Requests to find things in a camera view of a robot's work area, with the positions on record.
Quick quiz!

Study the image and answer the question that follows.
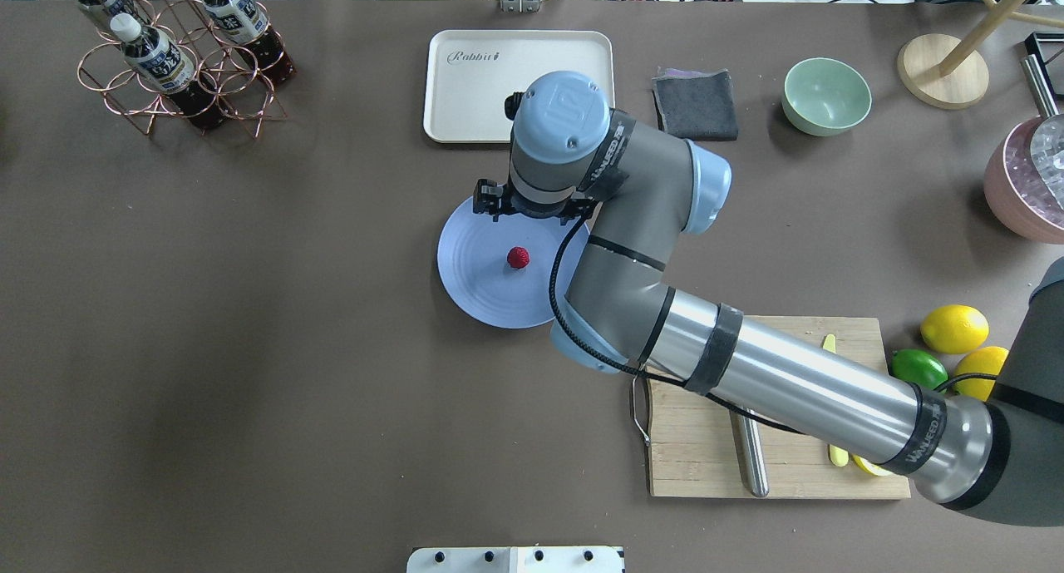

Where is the red strawberry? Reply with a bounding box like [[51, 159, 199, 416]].
[[506, 246, 530, 270]]

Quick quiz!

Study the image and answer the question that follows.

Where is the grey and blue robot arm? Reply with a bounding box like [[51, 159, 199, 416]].
[[500, 72, 1063, 526]]

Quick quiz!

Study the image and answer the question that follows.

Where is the blue round plate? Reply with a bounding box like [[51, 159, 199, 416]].
[[436, 197, 570, 328]]

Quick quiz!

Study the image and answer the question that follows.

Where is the cream rectangular tray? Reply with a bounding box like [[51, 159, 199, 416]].
[[422, 30, 615, 144]]

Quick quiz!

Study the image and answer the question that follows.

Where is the grey folded cloth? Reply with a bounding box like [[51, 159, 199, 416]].
[[653, 67, 739, 141]]

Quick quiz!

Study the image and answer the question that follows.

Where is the wooden cutting board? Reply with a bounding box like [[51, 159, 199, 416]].
[[630, 315, 911, 501]]

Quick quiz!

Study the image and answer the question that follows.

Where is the mint green bowl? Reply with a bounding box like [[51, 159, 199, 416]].
[[781, 57, 872, 137]]

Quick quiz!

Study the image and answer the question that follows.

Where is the dark drink bottle white cap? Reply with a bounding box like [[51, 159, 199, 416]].
[[200, 0, 295, 86]]

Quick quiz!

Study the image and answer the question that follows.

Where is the lemon slice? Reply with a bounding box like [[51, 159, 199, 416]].
[[850, 454, 894, 476]]

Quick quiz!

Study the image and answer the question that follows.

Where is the green lime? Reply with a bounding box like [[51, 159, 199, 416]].
[[890, 348, 949, 390]]

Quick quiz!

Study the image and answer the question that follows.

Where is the whole yellow lemon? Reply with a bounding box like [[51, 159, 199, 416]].
[[953, 346, 1008, 402], [919, 304, 990, 354]]

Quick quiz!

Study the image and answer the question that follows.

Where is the wooden stand with round base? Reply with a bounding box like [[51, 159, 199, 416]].
[[896, 0, 1062, 109]]

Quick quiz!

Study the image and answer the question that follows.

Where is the pink bowl with ice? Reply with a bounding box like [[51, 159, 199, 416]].
[[983, 116, 1063, 245]]

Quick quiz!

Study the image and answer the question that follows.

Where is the metal scoop in bowl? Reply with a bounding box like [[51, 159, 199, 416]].
[[1023, 54, 1063, 205]]

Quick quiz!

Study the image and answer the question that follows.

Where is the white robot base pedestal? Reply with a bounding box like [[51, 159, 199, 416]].
[[406, 546, 626, 572]]

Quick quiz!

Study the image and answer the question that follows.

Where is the copper wire bottle rack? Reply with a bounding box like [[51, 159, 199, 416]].
[[74, 0, 297, 137]]

